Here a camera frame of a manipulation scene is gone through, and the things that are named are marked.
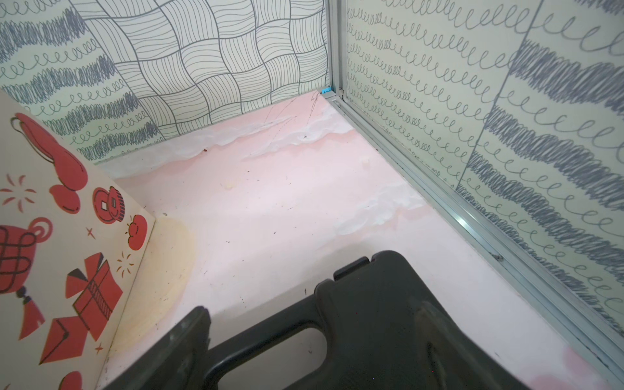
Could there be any white red paper gift bag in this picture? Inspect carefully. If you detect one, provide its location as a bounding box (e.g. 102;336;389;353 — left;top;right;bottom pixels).
1;94;154;389

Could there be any black plastic tool case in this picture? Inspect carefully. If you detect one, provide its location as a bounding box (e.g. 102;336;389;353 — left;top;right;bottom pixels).
199;250;458;389

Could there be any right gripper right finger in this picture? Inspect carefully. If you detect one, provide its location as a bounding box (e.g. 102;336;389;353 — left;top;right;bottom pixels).
414;302;527;389

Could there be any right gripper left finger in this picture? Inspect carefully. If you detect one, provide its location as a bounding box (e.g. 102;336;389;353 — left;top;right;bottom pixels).
107;306;211;389

